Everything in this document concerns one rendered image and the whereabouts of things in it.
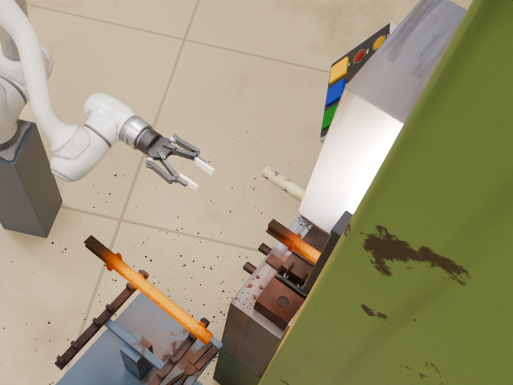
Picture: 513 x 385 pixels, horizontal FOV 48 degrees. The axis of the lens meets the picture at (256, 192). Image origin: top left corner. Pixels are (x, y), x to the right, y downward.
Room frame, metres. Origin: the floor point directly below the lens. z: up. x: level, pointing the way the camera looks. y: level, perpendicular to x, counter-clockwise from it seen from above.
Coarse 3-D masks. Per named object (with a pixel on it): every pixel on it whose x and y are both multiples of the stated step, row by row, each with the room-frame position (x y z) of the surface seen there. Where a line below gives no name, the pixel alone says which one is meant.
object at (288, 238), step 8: (272, 224) 0.76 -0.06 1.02; (280, 224) 0.76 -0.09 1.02; (272, 232) 0.75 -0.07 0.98; (280, 232) 0.74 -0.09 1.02; (288, 232) 0.74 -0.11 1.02; (280, 240) 0.73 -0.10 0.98; (288, 240) 0.73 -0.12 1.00; (296, 240) 0.73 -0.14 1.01; (288, 248) 0.71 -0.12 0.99; (296, 248) 0.71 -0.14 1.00; (304, 248) 0.71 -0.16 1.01; (312, 248) 0.72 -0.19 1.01; (312, 256) 0.69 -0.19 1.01
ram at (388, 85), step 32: (448, 0) 0.86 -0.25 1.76; (416, 32) 0.76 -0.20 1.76; (448, 32) 0.78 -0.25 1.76; (384, 64) 0.67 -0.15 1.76; (416, 64) 0.69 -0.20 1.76; (352, 96) 0.60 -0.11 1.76; (384, 96) 0.61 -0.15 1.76; (416, 96) 0.62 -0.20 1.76; (352, 128) 0.59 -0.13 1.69; (384, 128) 0.58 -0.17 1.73; (320, 160) 0.61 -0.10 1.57; (352, 160) 0.58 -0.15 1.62; (320, 192) 0.60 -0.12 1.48; (352, 192) 0.57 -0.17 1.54; (320, 224) 0.59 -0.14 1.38
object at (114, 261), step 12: (96, 240) 0.60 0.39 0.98; (96, 252) 0.57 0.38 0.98; (108, 252) 0.58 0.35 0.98; (108, 264) 0.54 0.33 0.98; (120, 264) 0.55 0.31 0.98; (132, 276) 0.53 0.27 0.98; (144, 288) 0.51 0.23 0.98; (156, 300) 0.48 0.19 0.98; (168, 300) 0.49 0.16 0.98; (168, 312) 0.46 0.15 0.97; (180, 312) 0.47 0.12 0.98; (180, 324) 0.44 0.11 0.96; (192, 324) 0.44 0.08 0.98; (204, 336) 0.42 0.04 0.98
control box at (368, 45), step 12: (396, 24) 1.46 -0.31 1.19; (372, 36) 1.45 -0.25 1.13; (384, 36) 1.40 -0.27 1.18; (360, 48) 1.43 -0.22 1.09; (372, 48) 1.39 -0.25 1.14; (336, 60) 1.46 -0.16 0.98; (348, 60) 1.41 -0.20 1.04; (360, 60) 1.36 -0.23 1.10; (348, 72) 1.35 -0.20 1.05; (324, 108) 1.25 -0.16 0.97; (324, 132) 1.14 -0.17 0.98
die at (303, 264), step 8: (312, 232) 0.78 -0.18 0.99; (320, 232) 0.78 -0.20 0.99; (304, 240) 0.74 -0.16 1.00; (312, 240) 0.75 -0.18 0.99; (320, 240) 0.76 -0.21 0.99; (320, 248) 0.73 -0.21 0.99; (296, 256) 0.69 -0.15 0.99; (304, 256) 0.69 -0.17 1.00; (288, 264) 0.66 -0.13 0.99; (296, 264) 0.67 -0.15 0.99; (304, 264) 0.67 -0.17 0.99; (312, 264) 0.67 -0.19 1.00; (296, 272) 0.64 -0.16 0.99; (304, 272) 0.65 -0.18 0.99; (296, 280) 0.63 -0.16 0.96; (304, 280) 0.63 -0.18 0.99
